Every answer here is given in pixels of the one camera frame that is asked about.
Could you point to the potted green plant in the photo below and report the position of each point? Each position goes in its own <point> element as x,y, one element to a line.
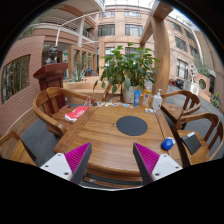
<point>122,71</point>

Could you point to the white pump bottle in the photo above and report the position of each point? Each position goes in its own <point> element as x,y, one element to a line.
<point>157,101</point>

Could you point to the dark bust statue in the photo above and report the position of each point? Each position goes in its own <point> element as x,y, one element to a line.
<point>52,54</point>

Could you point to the wooden table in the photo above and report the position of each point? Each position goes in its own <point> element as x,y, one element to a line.
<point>112,155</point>

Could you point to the wooden armchair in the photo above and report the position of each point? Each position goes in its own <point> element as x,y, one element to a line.
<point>210,143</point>
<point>50,106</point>
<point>191,104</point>

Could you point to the black notebook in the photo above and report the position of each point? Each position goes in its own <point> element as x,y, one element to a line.
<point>191,142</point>

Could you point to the red and white package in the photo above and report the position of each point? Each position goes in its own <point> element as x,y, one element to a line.
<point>75,114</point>

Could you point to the wooden armchair left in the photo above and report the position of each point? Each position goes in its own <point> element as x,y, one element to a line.
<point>50,106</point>

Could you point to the yellow bottle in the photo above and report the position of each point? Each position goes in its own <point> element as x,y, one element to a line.
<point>147,96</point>

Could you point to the wooden chair bottom left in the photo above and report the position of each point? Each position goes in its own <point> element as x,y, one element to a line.
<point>13,148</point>

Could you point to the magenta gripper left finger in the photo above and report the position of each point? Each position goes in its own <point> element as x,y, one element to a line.
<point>70,166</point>

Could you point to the wooden pillar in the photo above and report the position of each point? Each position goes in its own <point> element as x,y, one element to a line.
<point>155,25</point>

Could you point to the dark wooden pedestal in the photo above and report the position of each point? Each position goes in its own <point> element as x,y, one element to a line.
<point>51,75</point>

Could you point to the wooden armchair right near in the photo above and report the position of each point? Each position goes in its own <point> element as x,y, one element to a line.
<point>210,143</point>

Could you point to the blue tube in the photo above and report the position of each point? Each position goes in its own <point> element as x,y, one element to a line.
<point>137,94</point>

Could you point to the wooden armchair right far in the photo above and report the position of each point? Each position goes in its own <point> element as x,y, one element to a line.
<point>191,104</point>

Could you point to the round dark grey mouse pad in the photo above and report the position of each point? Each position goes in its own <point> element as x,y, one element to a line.
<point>131,125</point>

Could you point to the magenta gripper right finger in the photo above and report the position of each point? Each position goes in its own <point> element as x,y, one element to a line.
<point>153,166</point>

